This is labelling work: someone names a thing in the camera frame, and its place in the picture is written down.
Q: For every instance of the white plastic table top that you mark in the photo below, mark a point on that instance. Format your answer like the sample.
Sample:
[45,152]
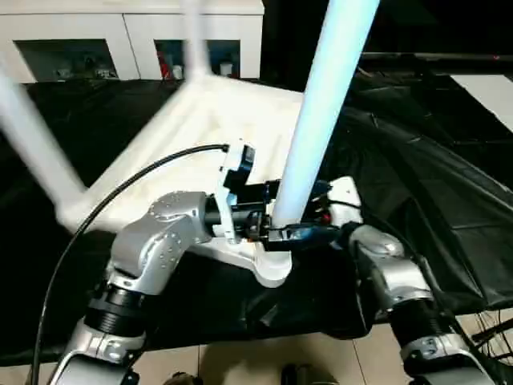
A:
[192,136]

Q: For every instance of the white plastic table leg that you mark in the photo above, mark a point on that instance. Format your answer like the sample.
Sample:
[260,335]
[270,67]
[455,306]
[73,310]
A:
[195,40]
[32,136]
[321,104]

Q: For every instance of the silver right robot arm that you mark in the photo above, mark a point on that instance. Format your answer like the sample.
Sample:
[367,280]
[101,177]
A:
[393,273]

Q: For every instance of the black work mat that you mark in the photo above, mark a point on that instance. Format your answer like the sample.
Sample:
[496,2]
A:
[417,200]

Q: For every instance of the white cabinet with glass doors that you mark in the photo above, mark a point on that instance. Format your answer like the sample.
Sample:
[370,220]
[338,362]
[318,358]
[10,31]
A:
[120,32]

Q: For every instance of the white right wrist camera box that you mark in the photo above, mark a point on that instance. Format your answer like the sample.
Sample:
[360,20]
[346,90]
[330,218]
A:
[345,196]

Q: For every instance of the black folding stand frame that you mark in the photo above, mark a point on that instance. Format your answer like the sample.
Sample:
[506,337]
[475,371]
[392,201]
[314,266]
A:
[493,321]

